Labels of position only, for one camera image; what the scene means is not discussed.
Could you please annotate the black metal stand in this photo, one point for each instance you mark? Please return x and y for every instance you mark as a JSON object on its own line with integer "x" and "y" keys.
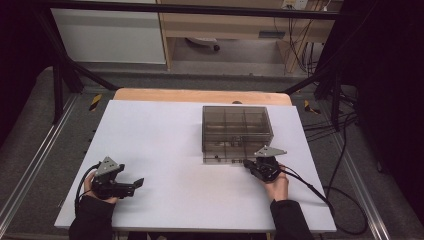
{"x": 333, "y": 83}
{"x": 60, "y": 83}

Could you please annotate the person's left hand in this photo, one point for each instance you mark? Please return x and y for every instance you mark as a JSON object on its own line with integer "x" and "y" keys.
{"x": 89, "y": 186}

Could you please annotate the light wooden desk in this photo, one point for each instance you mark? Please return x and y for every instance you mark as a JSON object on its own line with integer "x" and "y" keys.
{"x": 233, "y": 30}

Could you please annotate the white chair base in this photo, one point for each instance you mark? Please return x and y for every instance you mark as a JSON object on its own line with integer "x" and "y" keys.
{"x": 203, "y": 41}

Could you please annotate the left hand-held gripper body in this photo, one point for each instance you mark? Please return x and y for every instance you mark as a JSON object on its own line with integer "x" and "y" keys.
{"x": 106, "y": 175}

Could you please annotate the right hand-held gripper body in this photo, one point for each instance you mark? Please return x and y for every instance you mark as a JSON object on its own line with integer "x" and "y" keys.
{"x": 266, "y": 163}

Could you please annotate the white cabinet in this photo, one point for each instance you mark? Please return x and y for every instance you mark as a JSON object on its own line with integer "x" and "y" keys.
{"x": 110, "y": 36}

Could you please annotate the wooden table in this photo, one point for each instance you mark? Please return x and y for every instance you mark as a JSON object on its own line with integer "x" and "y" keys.
{"x": 200, "y": 96}

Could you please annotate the person's right hand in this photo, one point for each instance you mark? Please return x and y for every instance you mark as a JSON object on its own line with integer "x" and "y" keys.
{"x": 278, "y": 188}

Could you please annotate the black metal frame bar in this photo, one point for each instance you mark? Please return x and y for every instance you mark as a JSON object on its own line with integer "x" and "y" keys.
{"x": 186, "y": 10}

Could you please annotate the white power strip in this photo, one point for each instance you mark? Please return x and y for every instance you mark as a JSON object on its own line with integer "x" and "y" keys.
{"x": 295, "y": 3}

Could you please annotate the smoky transparent storage box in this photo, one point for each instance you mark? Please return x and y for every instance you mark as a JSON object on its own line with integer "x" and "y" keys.
{"x": 235, "y": 133}

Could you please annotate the aluminium floor rail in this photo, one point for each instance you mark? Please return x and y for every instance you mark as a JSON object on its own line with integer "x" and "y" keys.
{"x": 363, "y": 186}
{"x": 36, "y": 156}

